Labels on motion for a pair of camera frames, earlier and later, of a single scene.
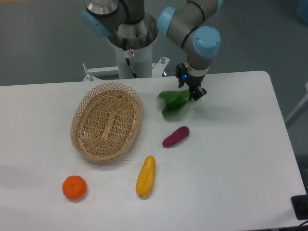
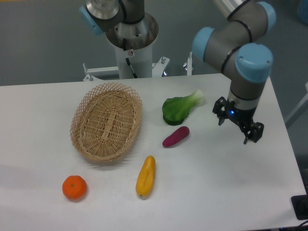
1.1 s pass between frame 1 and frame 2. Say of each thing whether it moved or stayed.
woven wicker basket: stayed
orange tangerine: stayed
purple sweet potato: stayed
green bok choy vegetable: moved
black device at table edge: stayed
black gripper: moved
